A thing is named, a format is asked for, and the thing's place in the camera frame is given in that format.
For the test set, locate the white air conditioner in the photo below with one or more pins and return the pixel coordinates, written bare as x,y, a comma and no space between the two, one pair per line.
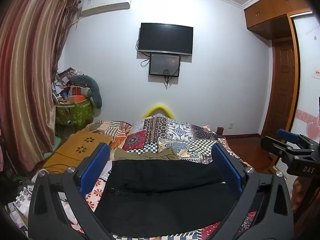
105,3

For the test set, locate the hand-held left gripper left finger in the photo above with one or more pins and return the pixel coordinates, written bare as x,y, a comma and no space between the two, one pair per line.
97,170

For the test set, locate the pile of papers and boxes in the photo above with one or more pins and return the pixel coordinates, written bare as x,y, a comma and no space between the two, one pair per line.
63,85

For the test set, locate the person's right hand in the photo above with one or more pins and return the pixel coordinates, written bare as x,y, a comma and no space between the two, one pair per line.
298,193

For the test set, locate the patchwork printed blanket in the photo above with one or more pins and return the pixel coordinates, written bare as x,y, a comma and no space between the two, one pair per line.
175,135

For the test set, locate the black wall television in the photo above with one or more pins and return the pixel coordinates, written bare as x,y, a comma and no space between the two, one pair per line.
166,38

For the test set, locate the yellow curved cushion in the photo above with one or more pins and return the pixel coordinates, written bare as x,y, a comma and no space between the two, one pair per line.
158,107

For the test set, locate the black pants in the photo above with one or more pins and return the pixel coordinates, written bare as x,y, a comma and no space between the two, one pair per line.
162,195

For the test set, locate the striped brown curtain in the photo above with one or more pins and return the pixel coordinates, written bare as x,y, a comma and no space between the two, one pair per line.
27,75

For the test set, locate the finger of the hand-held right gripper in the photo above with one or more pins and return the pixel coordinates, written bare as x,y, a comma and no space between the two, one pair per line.
287,135
273,145

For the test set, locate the grey pillow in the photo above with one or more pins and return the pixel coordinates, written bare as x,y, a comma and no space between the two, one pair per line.
95,90

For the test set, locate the khaki pants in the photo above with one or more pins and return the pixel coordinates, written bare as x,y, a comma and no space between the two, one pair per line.
160,155

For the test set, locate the small black wall monitor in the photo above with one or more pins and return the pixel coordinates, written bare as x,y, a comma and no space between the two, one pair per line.
163,65

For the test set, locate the wooden overhead cabinet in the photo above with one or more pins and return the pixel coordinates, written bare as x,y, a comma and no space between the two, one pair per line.
270,12

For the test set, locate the wooden lap desk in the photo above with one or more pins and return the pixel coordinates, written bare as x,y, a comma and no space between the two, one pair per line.
75,150

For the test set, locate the brown wooden door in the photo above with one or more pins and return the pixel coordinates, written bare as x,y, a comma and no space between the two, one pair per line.
282,90

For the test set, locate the white wardrobe door pink hearts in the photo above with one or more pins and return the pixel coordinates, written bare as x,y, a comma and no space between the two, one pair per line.
307,80

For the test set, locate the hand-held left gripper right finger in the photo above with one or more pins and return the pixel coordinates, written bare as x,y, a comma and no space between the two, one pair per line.
228,170

